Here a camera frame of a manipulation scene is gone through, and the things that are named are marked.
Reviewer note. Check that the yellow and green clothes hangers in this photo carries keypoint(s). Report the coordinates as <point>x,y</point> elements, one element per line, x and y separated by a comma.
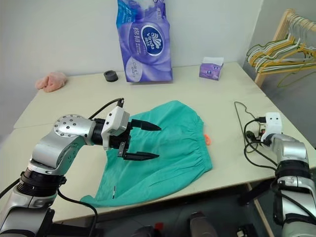
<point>293,27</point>

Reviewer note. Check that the black table frame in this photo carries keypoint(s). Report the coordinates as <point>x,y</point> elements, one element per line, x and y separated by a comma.
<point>254,193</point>

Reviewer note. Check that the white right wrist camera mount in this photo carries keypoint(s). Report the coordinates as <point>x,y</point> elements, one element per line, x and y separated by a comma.
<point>272,123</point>

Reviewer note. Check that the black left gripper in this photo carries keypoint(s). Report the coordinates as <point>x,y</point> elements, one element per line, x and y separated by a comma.
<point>118,141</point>

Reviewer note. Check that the wooden clothes rack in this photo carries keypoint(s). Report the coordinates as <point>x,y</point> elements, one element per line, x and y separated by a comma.
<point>278,32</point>

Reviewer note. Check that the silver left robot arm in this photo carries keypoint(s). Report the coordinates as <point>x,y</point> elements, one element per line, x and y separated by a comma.
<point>69,128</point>

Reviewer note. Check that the pink cloth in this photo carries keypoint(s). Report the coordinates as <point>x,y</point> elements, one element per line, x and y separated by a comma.
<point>50,82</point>

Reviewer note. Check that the small orange clip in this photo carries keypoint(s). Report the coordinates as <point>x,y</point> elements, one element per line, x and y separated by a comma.
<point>208,140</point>

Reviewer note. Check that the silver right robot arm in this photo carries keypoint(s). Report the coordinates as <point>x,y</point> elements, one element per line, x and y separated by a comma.
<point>291,148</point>

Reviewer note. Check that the green shorts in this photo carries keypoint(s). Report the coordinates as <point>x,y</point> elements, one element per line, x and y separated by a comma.
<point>172,138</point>

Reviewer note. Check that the small purple tissue box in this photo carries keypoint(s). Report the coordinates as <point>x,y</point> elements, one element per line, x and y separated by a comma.
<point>209,71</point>

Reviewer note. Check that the purple Vinda tissue pack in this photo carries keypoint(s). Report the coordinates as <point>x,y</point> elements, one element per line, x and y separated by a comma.
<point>145,61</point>

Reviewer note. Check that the black round cap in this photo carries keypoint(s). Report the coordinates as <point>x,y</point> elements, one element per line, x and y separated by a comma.
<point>110,76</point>

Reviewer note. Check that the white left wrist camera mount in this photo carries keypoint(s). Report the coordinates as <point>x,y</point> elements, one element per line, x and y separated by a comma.
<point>116,121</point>

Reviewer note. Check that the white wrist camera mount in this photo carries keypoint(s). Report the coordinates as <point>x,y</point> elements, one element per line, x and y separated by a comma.
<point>272,123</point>
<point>116,121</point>

